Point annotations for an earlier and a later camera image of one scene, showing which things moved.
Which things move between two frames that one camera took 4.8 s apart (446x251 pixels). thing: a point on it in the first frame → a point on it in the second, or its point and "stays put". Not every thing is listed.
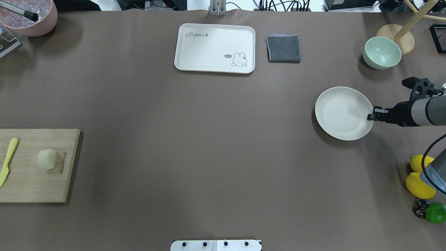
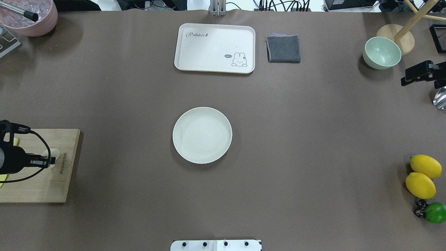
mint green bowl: (381, 53) stays put
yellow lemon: (417, 187) stays put
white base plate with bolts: (216, 245) stays put
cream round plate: (341, 112) → (202, 135)
